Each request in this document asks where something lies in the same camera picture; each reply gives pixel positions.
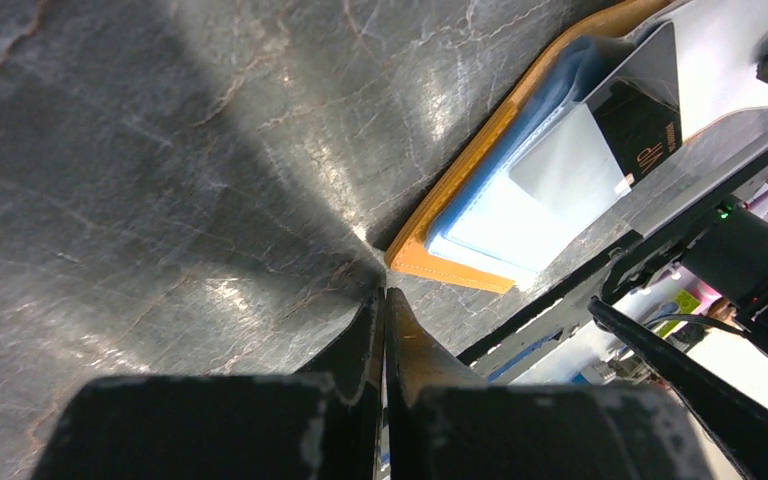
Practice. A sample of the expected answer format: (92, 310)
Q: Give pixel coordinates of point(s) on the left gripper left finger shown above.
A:
(320, 422)

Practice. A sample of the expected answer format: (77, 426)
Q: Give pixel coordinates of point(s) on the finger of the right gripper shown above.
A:
(736, 423)

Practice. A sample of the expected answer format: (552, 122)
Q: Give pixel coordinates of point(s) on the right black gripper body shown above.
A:
(731, 256)

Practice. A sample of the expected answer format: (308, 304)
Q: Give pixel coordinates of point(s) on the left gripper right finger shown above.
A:
(447, 422)

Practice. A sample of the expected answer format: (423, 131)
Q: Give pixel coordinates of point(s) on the orange leather card holder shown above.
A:
(465, 233)

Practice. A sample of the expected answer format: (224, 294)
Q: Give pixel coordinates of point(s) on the black VIP card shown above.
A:
(605, 143)

